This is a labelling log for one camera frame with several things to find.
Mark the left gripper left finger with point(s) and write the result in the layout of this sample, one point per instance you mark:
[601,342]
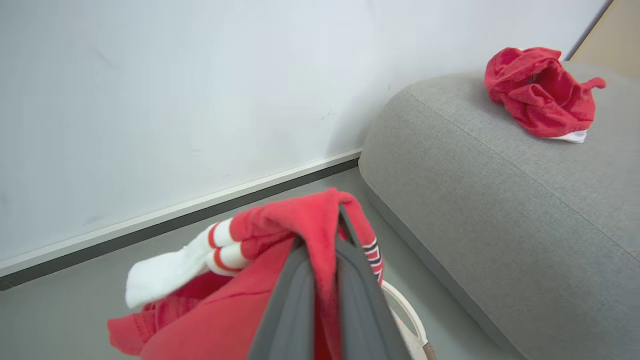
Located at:
[292,315]

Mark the white and black baseboard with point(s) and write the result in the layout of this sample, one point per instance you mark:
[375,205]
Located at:
[175,215]

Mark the white laundry basket brown rim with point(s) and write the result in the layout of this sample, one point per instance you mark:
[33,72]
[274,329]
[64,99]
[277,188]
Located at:
[412,325]

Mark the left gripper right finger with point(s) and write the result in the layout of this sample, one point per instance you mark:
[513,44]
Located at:
[365,310]

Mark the beige wooden panel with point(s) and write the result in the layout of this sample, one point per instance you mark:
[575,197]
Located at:
[615,40]

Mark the grey fabric sofa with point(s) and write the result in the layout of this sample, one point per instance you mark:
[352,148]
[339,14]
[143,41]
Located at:
[500,200]

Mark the red jersey with white sleeves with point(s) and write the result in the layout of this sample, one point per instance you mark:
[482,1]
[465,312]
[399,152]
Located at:
[220,320]

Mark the red tank top white trim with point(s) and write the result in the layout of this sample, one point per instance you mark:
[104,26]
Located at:
[540,95]

